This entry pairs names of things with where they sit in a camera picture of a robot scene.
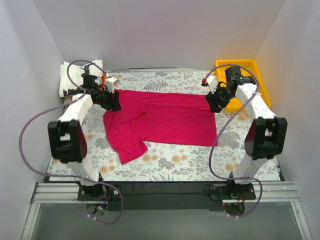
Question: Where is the magenta t shirt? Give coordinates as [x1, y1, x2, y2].
[103, 90, 217, 165]

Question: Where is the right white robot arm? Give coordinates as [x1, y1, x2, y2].
[201, 64, 288, 199]

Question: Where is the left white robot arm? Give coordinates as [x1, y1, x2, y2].
[47, 75, 121, 200]

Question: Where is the orange folded t shirt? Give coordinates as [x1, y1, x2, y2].
[98, 74, 107, 90]

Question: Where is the yellow plastic bin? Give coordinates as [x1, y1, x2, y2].
[215, 59, 272, 113]

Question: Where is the floral table mat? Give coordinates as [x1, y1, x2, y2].
[49, 70, 280, 182]

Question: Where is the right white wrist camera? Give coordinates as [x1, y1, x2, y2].
[201, 75, 219, 94]

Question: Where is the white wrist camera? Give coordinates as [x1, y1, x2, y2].
[201, 75, 219, 94]
[104, 76, 120, 93]

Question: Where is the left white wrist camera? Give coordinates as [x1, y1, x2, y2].
[104, 76, 120, 93]

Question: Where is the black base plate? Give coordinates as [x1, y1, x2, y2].
[77, 180, 257, 212]

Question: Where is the aluminium front rail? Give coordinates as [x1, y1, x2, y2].
[21, 181, 312, 240]

